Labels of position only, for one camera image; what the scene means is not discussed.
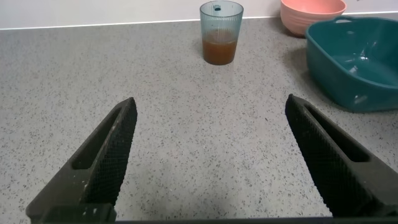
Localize teal plastic basin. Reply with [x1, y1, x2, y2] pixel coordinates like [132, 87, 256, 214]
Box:
[305, 16, 398, 113]

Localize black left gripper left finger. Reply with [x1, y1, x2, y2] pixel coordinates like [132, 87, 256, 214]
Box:
[25, 96, 138, 224]

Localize clear blue ribbed cup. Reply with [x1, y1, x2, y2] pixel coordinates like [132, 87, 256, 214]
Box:
[199, 0, 244, 66]

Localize pink bowl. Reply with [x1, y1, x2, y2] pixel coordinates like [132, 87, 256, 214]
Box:
[280, 0, 348, 37]

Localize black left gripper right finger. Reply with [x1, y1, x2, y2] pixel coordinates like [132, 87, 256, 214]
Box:
[284, 93, 398, 218]

